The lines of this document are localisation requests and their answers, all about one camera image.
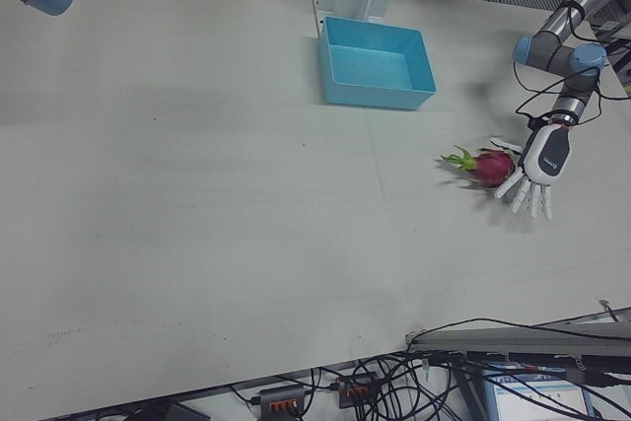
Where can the black orange usb hub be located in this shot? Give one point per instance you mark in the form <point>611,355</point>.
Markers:
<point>355,389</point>
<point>278,399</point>

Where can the light blue plastic bin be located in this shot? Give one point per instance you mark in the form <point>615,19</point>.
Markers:
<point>365,66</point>

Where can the magenta dragon fruit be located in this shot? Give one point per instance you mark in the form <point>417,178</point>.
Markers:
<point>493,167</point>

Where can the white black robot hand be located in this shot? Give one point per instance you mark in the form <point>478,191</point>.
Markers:
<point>544,155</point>

